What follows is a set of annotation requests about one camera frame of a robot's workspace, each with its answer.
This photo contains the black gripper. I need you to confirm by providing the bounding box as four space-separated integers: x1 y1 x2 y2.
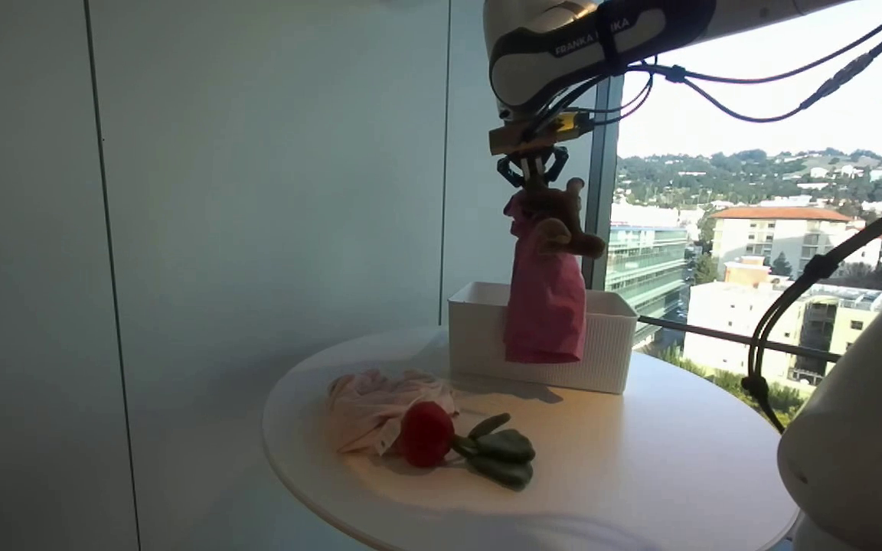
496 147 570 188

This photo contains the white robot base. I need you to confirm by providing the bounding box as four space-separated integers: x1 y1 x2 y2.
777 312 882 551

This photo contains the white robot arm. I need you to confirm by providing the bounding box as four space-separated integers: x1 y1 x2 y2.
484 0 845 188

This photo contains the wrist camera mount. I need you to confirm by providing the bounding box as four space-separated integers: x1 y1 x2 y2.
489 110 594 156

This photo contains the pink patterned cloth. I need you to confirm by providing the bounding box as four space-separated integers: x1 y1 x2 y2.
329 370 457 456

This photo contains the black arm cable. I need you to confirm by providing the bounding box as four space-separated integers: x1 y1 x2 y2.
531 8 882 134

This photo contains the black base cable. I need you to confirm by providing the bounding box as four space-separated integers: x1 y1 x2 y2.
741 188 882 433

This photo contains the white plastic basket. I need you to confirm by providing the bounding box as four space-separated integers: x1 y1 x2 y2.
448 281 636 394

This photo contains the red plush radish toy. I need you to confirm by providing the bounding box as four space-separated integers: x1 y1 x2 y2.
396 402 536 489

